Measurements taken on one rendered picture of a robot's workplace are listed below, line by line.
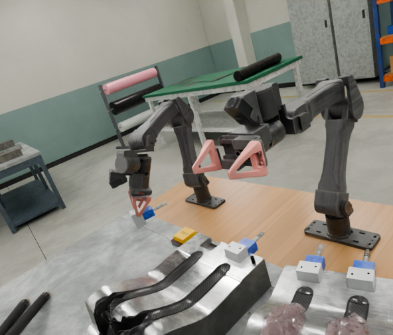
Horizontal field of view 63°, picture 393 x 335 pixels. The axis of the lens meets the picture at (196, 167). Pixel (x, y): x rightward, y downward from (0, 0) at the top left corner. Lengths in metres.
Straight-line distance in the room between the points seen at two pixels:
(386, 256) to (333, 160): 0.27
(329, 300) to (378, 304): 0.09
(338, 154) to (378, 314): 0.40
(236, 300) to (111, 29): 7.39
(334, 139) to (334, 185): 0.12
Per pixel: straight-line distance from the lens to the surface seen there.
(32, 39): 7.41
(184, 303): 0.82
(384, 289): 0.81
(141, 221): 1.15
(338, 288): 0.81
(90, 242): 1.47
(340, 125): 0.94
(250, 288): 0.85
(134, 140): 1.10
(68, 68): 7.45
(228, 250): 0.87
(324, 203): 0.94
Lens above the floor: 1.42
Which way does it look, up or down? 20 degrees down
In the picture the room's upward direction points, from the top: 18 degrees counter-clockwise
